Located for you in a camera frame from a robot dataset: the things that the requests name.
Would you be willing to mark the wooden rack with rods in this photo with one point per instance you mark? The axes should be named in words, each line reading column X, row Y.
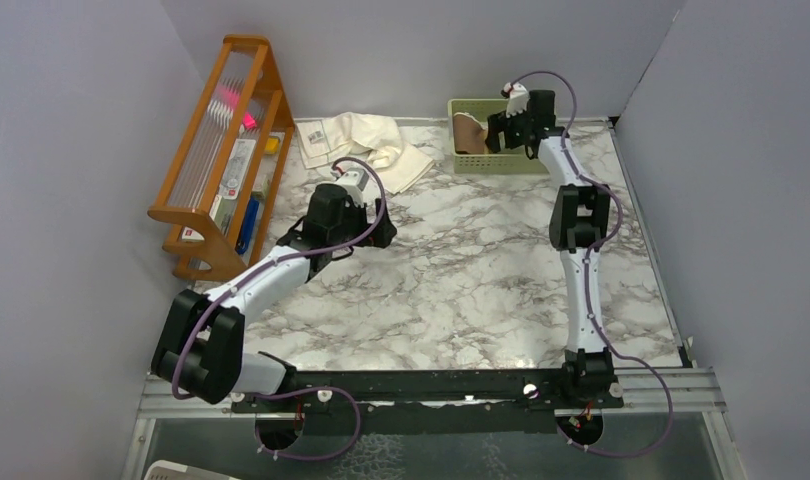
column 235, row 147

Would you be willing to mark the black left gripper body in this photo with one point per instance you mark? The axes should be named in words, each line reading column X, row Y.
column 375, row 237

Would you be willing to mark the blue item in rack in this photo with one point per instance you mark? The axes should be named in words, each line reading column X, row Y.
column 247, row 226

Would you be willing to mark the yellow brown bear towel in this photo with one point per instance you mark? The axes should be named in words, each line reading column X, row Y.
column 468, row 135

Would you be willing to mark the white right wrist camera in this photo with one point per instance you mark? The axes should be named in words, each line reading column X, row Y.
column 517, row 97

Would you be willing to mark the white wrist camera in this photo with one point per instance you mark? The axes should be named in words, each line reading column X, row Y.
column 354, row 182
column 517, row 97

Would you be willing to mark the white tray corner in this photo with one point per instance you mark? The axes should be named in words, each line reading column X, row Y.
column 167, row 470

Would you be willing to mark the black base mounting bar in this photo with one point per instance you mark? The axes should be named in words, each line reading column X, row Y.
column 422, row 402

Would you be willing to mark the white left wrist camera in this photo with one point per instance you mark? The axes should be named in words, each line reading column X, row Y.
column 354, row 182

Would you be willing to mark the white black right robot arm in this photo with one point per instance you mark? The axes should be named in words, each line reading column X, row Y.
column 577, row 229

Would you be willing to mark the cream white towel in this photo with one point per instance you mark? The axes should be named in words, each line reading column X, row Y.
column 373, row 138

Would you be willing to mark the green perforated plastic basket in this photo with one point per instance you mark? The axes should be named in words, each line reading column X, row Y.
column 507, row 162

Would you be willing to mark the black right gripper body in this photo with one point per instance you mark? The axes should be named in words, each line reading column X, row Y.
column 512, row 129

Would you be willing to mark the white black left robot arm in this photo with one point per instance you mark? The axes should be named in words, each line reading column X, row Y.
column 259, row 285

